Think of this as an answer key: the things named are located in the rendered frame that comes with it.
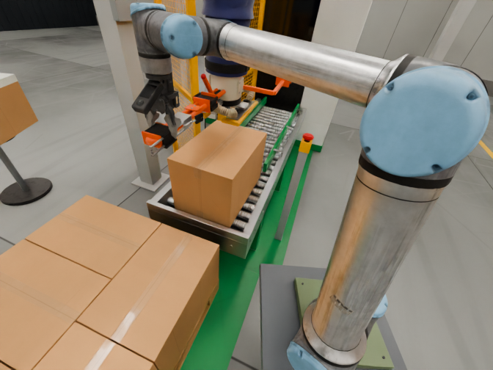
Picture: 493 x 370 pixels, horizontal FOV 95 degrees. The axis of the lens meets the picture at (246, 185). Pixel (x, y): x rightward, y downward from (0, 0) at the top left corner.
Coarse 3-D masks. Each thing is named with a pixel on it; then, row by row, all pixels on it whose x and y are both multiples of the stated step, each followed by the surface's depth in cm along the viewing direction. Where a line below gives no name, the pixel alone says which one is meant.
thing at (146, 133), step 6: (156, 126) 80; (162, 126) 81; (168, 126) 81; (144, 132) 77; (150, 132) 77; (156, 132) 78; (162, 132) 78; (144, 138) 79; (156, 138) 77; (162, 144) 79
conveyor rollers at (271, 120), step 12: (264, 108) 309; (252, 120) 269; (264, 120) 273; (276, 120) 277; (276, 132) 256; (288, 132) 260; (264, 156) 216; (276, 156) 213; (264, 180) 186; (252, 192) 174; (252, 204) 161; (240, 216) 154; (240, 228) 148
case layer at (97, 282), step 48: (48, 240) 125; (96, 240) 127; (144, 240) 130; (192, 240) 133; (0, 288) 104; (48, 288) 106; (96, 288) 108; (144, 288) 110; (192, 288) 112; (0, 336) 90; (48, 336) 92; (96, 336) 93; (144, 336) 95
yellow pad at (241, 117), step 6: (246, 102) 132; (252, 102) 137; (234, 108) 130; (246, 108) 130; (252, 108) 133; (240, 114) 124; (246, 114) 126; (222, 120) 119; (228, 120) 118; (234, 120) 118; (240, 120) 119
